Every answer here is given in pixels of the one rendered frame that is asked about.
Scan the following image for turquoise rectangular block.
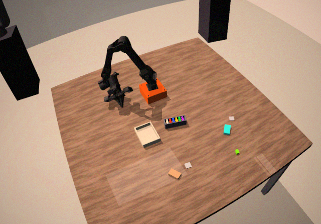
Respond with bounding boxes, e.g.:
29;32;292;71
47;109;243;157
223;124;231;135

